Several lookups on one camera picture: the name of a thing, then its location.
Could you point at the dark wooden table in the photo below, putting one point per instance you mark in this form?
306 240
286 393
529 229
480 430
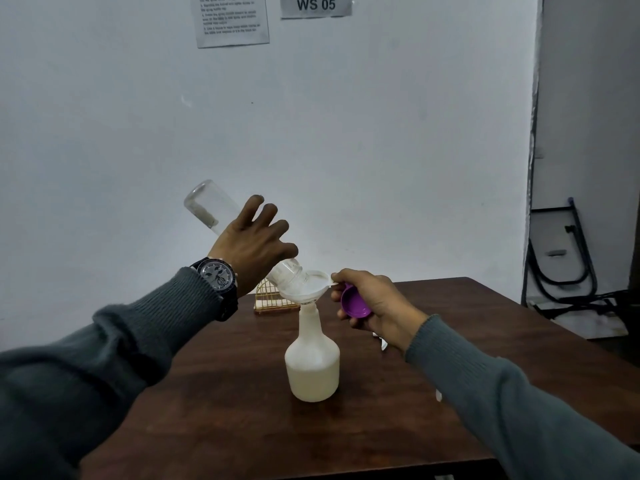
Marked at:
225 424

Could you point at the purple bottle cap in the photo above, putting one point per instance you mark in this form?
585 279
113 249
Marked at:
354 302

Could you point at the clear glass bottle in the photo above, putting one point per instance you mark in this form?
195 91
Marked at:
205 204

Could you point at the white printed wall notice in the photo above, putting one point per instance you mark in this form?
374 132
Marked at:
230 22

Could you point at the person's left hand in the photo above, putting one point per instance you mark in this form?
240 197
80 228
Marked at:
250 254

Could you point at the black folding chair frame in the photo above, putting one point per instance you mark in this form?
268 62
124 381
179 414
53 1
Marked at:
575 234

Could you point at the white plastic funnel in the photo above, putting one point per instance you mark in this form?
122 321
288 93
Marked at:
312 292

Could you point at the white wall label sheet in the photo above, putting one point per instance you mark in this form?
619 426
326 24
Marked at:
316 4

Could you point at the white plastic spray bottle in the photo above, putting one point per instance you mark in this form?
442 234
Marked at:
312 364

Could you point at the person's right hand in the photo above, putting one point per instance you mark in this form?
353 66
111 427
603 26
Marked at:
382 307

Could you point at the person's left forearm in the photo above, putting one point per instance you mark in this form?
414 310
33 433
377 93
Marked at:
85 374

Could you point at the white trigger sprayer head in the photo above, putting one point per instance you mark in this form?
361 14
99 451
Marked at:
383 342

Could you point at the person's right forearm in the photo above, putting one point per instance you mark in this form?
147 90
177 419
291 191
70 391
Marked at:
520 414

